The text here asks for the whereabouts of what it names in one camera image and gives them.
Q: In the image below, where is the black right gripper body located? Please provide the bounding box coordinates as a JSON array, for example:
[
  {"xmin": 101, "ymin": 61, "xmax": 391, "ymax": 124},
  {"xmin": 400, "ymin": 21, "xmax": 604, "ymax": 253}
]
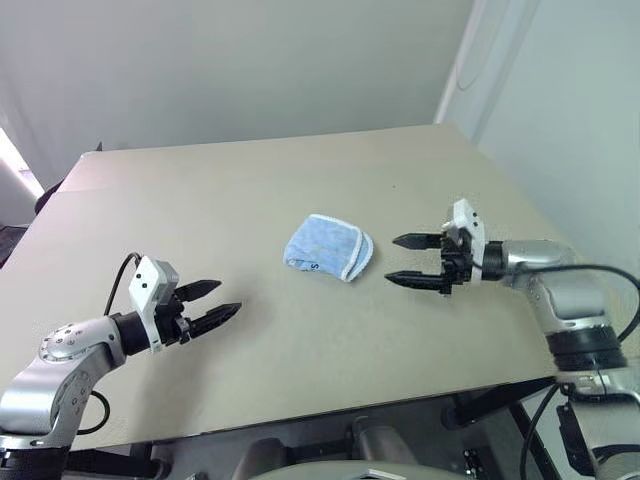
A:
[{"xmin": 438, "ymin": 229, "xmax": 476, "ymax": 300}]

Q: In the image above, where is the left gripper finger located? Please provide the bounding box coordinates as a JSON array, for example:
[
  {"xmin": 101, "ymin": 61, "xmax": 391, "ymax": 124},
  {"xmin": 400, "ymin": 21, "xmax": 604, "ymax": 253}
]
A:
[
  {"xmin": 174, "ymin": 279, "xmax": 223, "ymax": 303},
  {"xmin": 191, "ymin": 301, "xmax": 243, "ymax": 339}
]

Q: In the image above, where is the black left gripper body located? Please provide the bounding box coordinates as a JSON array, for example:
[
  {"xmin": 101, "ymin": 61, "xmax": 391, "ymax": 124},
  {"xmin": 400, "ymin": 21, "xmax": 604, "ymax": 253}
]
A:
[{"xmin": 154, "ymin": 292, "xmax": 199, "ymax": 349}]

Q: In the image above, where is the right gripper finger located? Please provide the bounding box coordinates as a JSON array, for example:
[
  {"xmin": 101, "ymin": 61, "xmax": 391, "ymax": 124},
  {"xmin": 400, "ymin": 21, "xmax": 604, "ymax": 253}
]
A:
[
  {"xmin": 382, "ymin": 269, "xmax": 446, "ymax": 294},
  {"xmin": 391, "ymin": 232, "xmax": 446, "ymax": 252}
]

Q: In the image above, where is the blue cloth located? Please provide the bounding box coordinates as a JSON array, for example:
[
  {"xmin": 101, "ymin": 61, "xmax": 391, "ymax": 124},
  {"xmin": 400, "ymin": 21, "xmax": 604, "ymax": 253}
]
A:
[{"xmin": 281, "ymin": 213, "xmax": 376, "ymax": 283}]

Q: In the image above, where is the grey robot torso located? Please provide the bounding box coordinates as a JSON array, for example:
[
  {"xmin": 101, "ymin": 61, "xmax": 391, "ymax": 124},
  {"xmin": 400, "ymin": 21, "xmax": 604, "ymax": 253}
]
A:
[{"xmin": 252, "ymin": 458, "xmax": 454, "ymax": 480}]

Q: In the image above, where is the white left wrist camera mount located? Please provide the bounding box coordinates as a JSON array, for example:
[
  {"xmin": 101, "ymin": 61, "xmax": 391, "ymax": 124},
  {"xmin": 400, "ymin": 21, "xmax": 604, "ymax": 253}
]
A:
[{"xmin": 127, "ymin": 255, "xmax": 181, "ymax": 354}]

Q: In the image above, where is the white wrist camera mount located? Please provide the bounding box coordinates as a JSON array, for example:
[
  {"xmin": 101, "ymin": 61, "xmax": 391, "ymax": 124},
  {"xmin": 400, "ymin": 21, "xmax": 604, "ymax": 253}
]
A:
[
  {"xmin": 127, "ymin": 255, "xmax": 181, "ymax": 354},
  {"xmin": 444, "ymin": 198, "xmax": 487, "ymax": 287}
]

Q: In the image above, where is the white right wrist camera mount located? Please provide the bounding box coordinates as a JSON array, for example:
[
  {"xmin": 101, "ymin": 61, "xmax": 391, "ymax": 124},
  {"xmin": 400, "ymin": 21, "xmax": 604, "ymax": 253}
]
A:
[{"xmin": 444, "ymin": 198, "xmax": 487, "ymax": 287}]

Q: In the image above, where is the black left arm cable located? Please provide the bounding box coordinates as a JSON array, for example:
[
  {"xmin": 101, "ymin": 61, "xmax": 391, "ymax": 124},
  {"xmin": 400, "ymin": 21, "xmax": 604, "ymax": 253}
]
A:
[{"xmin": 74, "ymin": 252, "xmax": 144, "ymax": 436}]

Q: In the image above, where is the black table frame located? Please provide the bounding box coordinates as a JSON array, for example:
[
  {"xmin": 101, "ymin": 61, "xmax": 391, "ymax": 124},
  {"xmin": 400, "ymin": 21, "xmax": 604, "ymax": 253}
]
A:
[{"xmin": 64, "ymin": 375, "xmax": 569, "ymax": 480}]

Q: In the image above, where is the white wall cord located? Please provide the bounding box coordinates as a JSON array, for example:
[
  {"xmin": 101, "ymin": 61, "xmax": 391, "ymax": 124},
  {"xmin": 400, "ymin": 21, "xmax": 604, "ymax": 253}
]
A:
[{"xmin": 456, "ymin": 0, "xmax": 504, "ymax": 93}]

